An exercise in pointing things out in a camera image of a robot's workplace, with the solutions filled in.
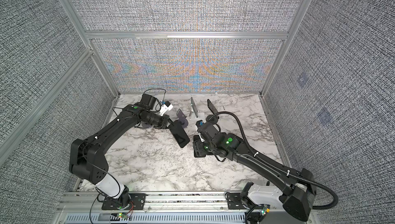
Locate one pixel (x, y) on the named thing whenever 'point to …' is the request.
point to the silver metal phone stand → (194, 108)
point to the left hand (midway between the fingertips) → (175, 126)
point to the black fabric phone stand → (214, 119)
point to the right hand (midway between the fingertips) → (199, 143)
